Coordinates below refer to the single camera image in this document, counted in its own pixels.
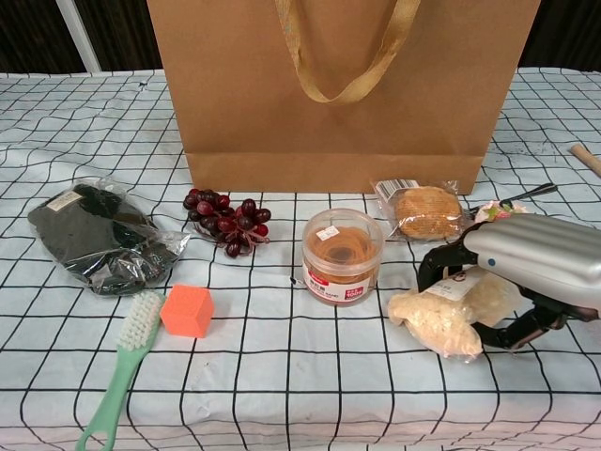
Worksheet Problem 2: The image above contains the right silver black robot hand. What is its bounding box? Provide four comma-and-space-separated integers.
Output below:
419, 213, 601, 353

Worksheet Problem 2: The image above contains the wooden stick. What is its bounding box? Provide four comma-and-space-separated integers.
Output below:
570, 144, 601, 178

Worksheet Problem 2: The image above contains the clear jar of rubber bands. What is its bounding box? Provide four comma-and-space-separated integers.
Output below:
301, 208, 386, 308

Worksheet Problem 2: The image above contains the dark red grape bunch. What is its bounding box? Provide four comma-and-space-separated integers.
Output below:
182, 187, 272, 258

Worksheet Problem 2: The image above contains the white partition frame post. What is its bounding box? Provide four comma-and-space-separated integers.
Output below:
60, 0, 102, 74

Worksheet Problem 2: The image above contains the white black-checked tablecloth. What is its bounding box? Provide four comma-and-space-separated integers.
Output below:
0, 68, 601, 451

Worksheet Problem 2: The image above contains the bag of white flakes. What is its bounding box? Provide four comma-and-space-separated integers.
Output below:
387, 270, 525, 363

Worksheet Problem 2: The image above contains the green white-bristle brush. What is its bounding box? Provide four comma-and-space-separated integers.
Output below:
74, 290, 166, 451

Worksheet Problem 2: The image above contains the pink strawberry cake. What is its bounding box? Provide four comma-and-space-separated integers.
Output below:
473, 199, 525, 226

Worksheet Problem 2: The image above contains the black item in clear packet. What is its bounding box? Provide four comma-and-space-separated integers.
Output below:
26, 176, 192, 297

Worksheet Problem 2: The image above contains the round cookie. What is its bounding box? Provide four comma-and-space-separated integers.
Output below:
373, 178, 470, 243

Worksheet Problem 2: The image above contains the orange cube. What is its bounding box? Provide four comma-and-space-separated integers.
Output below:
159, 284, 216, 339

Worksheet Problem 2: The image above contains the brown paper shopping bag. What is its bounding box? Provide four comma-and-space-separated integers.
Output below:
146, 0, 541, 196

